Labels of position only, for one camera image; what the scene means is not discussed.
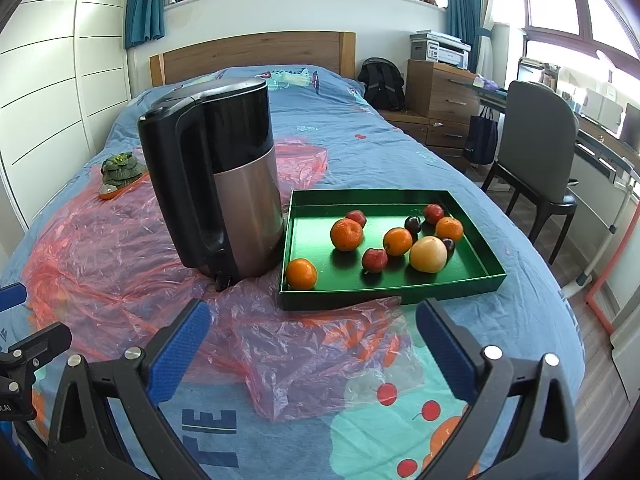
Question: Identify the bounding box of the wooden drawer cabinet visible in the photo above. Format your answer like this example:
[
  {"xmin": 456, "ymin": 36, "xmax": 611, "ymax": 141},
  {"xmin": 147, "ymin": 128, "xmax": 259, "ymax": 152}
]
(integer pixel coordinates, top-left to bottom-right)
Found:
[{"xmin": 405, "ymin": 59, "xmax": 483, "ymax": 161}]

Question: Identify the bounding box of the green bok choy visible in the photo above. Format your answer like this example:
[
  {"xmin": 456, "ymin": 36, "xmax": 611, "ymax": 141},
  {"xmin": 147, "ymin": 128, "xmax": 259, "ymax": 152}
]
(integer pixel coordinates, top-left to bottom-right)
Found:
[{"xmin": 101, "ymin": 154, "xmax": 146, "ymax": 184}]

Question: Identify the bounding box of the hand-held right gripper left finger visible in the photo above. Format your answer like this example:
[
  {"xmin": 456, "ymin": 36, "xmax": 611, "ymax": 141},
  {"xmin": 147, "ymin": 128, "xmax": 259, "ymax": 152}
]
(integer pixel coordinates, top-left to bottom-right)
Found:
[{"xmin": 46, "ymin": 299, "xmax": 212, "ymax": 480}]

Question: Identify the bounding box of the white wardrobe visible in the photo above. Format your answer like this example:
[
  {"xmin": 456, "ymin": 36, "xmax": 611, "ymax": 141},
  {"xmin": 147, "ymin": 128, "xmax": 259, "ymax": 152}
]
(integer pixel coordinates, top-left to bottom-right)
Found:
[{"xmin": 0, "ymin": 0, "xmax": 136, "ymax": 241}]

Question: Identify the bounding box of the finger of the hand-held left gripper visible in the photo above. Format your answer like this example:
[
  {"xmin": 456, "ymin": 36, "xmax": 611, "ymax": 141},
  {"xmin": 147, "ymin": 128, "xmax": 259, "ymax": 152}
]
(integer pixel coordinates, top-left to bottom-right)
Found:
[
  {"xmin": 0, "ymin": 323, "xmax": 74, "ymax": 376},
  {"xmin": 0, "ymin": 282, "xmax": 27, "ymax": 313}
]

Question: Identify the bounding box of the wooden headboard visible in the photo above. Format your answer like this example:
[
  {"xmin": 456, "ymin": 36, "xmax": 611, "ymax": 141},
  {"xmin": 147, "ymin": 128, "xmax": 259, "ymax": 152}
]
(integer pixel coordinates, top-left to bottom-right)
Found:
[{"xmin": 149, "ymin": 31, "xmax": 357, "ymax": 87}]

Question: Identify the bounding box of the pink plastic sheet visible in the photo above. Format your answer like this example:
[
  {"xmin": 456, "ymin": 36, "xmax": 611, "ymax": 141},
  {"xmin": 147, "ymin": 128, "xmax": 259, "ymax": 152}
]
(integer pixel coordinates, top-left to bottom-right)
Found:
[{"xmin": 22, "ymin": 135, "xmax": 416, "ymax": 423}]

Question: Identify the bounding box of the white printer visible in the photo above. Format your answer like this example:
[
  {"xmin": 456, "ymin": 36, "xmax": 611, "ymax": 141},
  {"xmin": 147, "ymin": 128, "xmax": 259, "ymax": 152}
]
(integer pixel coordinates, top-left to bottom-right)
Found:
[{"xmin": 430, "ymin": 37, "xmax": 472, "ymax": 70}]

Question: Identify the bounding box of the black and silver kettle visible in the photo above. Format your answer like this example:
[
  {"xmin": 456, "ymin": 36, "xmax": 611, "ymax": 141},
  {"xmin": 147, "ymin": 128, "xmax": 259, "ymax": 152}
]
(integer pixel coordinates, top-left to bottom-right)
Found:
[{"xmin": 137, "ymin": 77, "xmax": 287, "ymax": 292}]

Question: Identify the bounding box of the yellow pear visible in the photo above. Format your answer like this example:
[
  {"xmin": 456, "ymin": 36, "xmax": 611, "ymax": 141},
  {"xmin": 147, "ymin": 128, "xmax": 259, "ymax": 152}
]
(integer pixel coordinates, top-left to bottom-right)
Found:
[{"xmin": 409, "ymin": 235, "xmax": 448, "ymax": 274}]

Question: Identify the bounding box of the teal curtain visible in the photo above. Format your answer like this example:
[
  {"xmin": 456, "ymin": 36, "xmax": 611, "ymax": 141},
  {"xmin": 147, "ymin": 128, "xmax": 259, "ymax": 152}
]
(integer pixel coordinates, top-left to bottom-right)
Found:
[
  {"xmin": 445, "ymin": 0, "xmax": 496, "ymax": 68},
  {"xmin": 125, "ymin": 0, "xmax": 166, "ymax": 50}
]

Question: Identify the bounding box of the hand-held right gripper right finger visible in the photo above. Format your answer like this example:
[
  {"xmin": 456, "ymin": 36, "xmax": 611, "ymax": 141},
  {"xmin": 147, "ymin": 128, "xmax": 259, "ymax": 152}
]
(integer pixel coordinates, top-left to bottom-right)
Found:
[{"xmin": 416, "ymin": 297, "xmax": 580, "ymax": 480}]

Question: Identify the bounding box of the orange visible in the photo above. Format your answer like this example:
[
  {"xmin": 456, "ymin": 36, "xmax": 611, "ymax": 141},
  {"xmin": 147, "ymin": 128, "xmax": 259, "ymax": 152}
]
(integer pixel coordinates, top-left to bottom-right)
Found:
[
  {"xmin": 330, "ymin": 218, "xmax": 364, "ymax": 252},
  {"xmin": 435, "ymin": 216, "xmax": 464, "ymax": 242},
  {"xmin": 383, "ymin": 227, "xmax": 414, "ymax": 257},
  {"xmin": 286, "ymin": 258, "xmax": 318, "ymax": 291}
]

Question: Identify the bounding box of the dark tote bag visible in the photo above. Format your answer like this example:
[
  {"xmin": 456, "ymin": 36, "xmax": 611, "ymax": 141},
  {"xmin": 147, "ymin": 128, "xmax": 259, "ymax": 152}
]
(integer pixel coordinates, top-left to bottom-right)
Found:
[{"xmin": 462, "ymin": 106, "xmax": 500, "ymax": 166}]

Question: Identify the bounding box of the coral metal frame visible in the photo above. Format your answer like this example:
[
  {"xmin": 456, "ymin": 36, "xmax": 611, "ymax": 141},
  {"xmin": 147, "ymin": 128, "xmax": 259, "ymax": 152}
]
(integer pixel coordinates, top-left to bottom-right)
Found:
[{"xmin": 585, "ymin": 240, "xmax": 640, "ymax": 335}]

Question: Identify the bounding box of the blue printed blanket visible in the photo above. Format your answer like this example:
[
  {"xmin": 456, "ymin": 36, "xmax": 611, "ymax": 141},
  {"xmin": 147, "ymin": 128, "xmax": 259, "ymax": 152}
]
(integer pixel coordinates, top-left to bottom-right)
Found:
[{"xmin": 0, "ymin": 65, "xmax": 586, "ymax": 480}]

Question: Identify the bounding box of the orange plate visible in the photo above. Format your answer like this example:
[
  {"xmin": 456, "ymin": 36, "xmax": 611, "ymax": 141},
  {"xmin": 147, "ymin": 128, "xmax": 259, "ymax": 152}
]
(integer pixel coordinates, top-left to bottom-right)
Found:
[{"xmin": 99, "ymin": 172, "xmax": 148, "ymax": 200}]

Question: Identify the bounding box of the grey chair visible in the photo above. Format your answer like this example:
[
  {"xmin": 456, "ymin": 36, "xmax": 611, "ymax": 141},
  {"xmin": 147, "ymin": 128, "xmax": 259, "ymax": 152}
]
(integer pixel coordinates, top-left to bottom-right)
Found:
[{"xmin": 481, "ymin": 80, "xmax": 581, "ymax": 266}]

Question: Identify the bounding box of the window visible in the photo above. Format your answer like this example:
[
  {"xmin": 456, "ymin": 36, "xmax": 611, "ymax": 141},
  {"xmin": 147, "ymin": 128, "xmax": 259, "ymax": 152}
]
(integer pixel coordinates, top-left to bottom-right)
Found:
[{"xmin": 492, "ymin": 0, "xmax": 640, "ymax": 86}]

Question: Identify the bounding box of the green tray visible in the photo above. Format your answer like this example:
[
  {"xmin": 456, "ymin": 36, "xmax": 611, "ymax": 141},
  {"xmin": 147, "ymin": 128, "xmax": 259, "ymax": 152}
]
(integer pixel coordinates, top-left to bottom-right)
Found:
[{"xmin": 278, "ymin": 189, "xmax": 507, "ymax": 312}]

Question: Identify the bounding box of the black backpack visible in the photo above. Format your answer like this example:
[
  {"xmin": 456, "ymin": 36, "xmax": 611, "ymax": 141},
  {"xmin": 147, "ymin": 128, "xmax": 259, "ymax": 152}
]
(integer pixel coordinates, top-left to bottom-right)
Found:
[{"xmin": 357, "ymin": 57, "xmax": 406, "ymax": 111}]

